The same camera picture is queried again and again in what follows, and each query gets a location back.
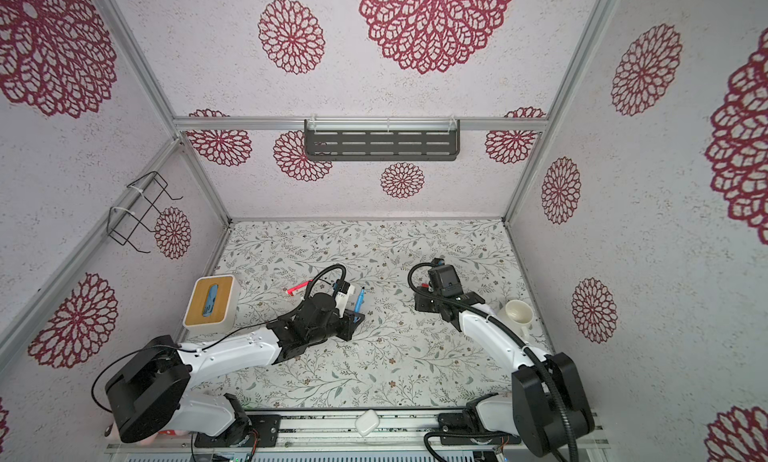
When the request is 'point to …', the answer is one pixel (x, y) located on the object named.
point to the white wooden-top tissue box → (213, 305)
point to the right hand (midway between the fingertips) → (423, 292)
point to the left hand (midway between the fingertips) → (361, 320)
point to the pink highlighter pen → (301, 285)
